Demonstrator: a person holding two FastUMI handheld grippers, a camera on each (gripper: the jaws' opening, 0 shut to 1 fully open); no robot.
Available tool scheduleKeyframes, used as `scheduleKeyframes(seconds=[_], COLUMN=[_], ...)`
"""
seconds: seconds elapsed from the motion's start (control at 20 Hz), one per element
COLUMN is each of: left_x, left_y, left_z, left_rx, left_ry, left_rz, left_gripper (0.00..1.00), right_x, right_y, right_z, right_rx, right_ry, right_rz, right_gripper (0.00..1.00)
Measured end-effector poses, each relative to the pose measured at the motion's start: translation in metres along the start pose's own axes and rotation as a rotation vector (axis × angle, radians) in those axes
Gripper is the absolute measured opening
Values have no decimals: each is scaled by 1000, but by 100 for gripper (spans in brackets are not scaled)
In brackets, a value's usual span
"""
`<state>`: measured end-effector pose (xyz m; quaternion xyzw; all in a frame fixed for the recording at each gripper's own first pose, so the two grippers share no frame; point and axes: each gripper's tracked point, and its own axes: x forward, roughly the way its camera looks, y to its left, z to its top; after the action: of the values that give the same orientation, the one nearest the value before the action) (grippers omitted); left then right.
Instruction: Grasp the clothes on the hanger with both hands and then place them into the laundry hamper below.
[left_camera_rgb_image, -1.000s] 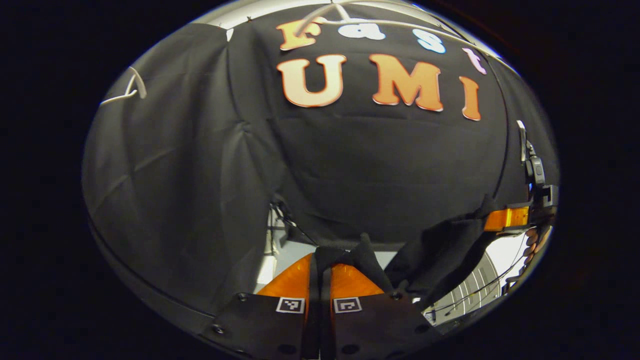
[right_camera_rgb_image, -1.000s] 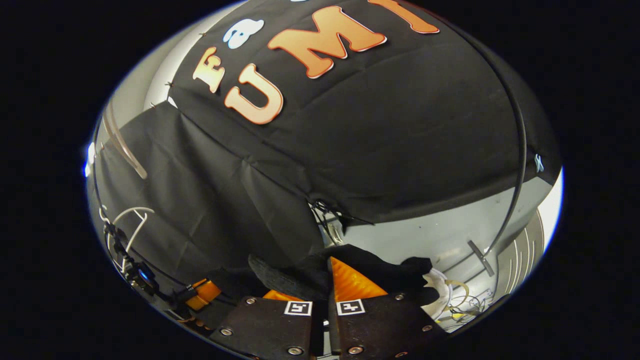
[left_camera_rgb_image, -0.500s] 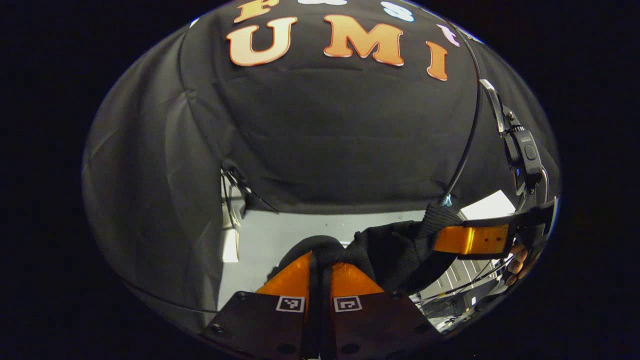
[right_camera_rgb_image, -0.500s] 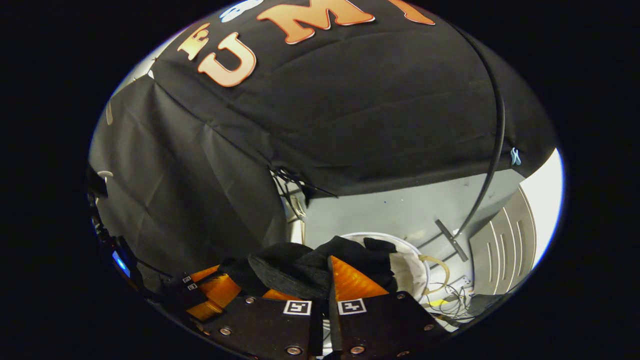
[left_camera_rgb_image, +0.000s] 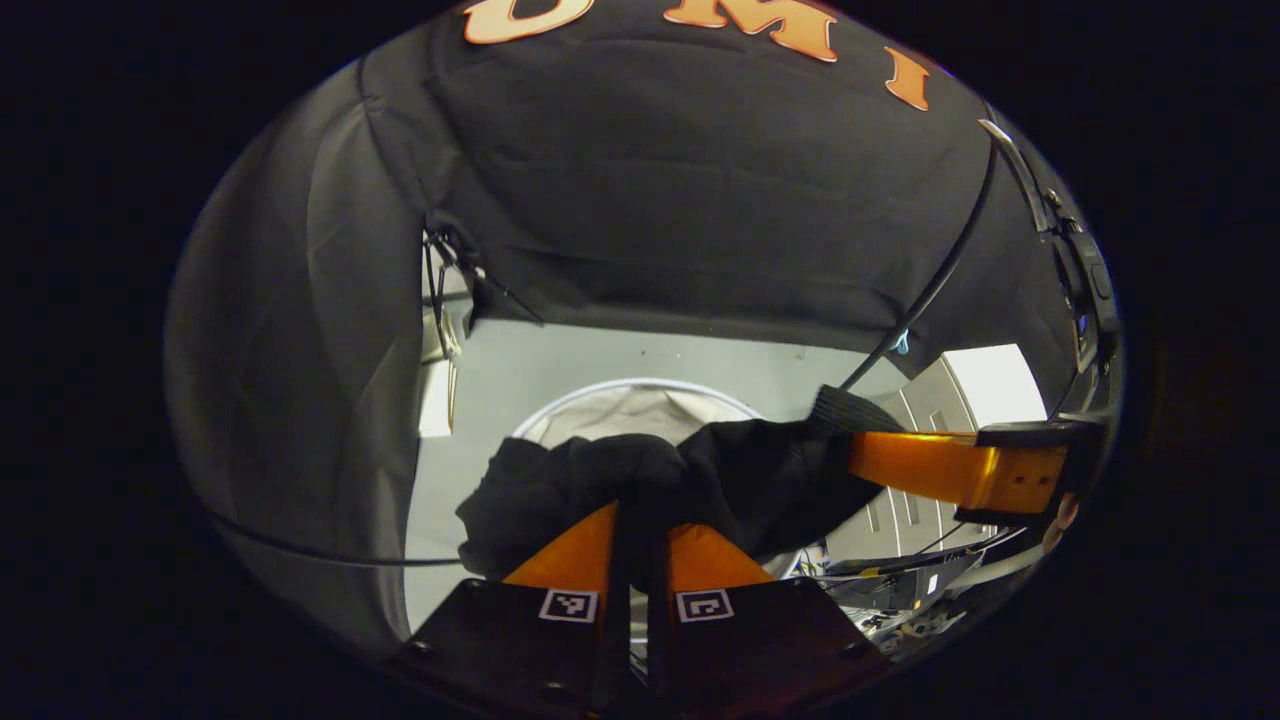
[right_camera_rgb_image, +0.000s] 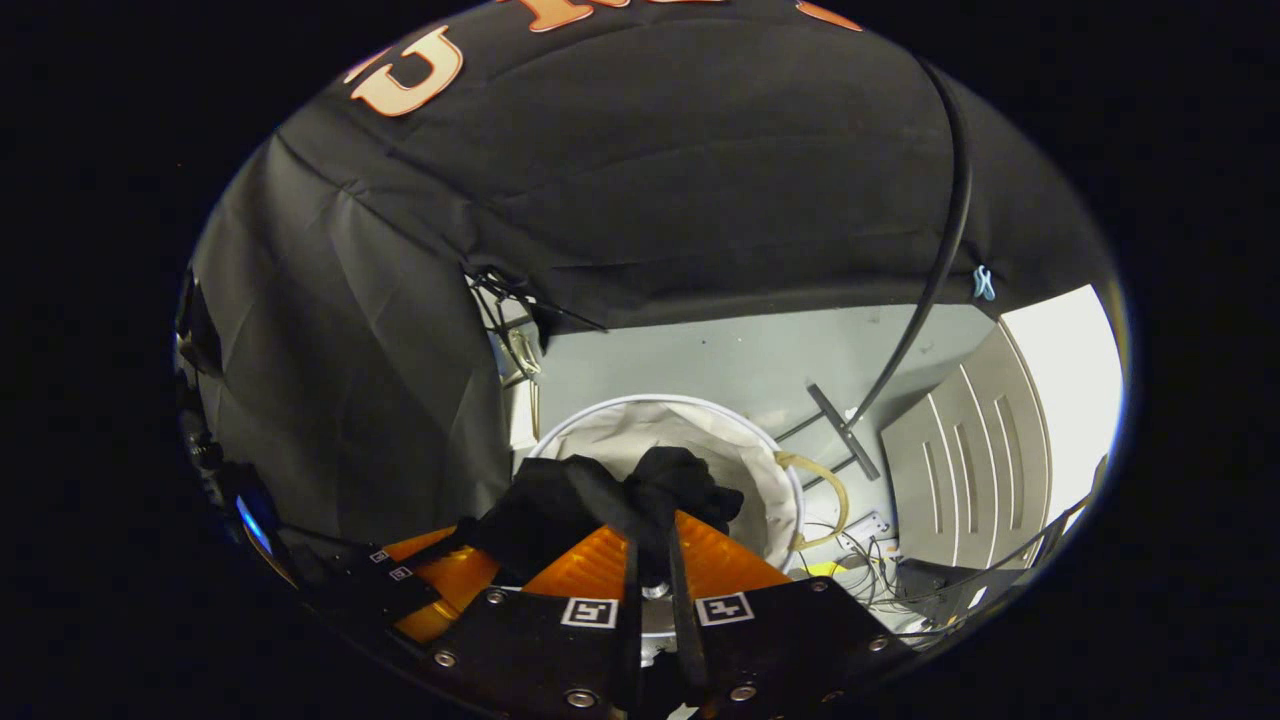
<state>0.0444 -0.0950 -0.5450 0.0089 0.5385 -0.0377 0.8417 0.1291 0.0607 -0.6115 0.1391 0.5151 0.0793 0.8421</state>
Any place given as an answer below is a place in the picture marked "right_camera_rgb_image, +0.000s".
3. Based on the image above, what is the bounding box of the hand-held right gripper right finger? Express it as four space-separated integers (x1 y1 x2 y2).
665 510 916 720

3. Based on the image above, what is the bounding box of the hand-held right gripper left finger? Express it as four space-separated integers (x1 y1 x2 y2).
425 525 641 720

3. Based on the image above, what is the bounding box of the black knitted jacket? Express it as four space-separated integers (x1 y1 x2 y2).
455 446 746 591

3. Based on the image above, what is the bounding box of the white laundry hamper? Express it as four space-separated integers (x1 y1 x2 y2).
525 393 807 576

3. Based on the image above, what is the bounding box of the black clothes rack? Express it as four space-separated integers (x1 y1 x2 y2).
775 55 976 491

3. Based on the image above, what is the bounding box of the black box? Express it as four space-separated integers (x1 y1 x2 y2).
895 558 986 626

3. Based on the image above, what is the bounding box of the grey grooved panel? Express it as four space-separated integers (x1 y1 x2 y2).
880 320 1053 571

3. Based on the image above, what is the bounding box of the black backdrop cloth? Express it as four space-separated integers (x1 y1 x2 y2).
190 0 1121 551

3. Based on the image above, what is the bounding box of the tangle of cables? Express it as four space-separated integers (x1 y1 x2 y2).
800 490 1091 641

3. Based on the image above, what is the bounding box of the yellowish hose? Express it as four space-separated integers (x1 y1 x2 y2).
775 450 851 551

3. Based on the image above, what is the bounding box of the metal frame stand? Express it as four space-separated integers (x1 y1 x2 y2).
468 265 546 441

